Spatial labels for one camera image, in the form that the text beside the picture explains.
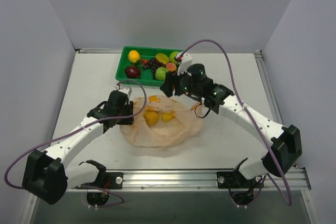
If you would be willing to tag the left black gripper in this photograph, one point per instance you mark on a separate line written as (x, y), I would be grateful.
(128, 113)

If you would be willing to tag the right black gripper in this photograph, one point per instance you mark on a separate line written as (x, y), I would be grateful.
(170, 82)

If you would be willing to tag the green pear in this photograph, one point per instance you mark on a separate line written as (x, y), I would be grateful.
(160, 73)

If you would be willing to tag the yellow banana piece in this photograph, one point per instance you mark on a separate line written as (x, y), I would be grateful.
(165, 117)

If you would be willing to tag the orange fruit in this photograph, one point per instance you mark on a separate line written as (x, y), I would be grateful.
(151, 117)

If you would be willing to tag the orange translucent plastic bag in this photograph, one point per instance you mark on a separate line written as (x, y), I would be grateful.
(163, 134)

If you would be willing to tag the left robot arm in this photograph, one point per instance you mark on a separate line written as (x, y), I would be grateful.
(64, 151)

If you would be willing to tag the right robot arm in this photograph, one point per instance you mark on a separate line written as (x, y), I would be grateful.
(283, 144)

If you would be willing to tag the pink peach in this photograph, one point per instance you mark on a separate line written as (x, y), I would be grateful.
(171, 67)

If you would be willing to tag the purple grape bunch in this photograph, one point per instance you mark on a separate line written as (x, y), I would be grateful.
(152, 64)

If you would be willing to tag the yellow starfruit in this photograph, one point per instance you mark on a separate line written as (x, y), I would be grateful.
(162, 58)

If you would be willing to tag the green apple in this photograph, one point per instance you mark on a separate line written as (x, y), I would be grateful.
(173, 57)

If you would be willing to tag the green plastic tray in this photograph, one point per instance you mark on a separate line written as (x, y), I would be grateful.
(146, 78)

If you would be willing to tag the dark red apple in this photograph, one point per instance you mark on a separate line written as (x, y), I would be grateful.
(132, 72)

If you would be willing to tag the yellow lemon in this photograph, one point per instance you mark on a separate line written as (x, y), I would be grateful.
(134, 56)

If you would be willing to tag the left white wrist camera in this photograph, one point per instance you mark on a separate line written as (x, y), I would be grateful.
(125, 90)

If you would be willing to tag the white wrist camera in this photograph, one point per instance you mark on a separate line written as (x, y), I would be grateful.
(125, 90)
(184, 60)

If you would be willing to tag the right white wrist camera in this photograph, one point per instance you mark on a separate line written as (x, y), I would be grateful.
(184, 60)

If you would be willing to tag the aluminium front rail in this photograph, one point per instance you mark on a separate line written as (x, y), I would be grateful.
(168, 179)

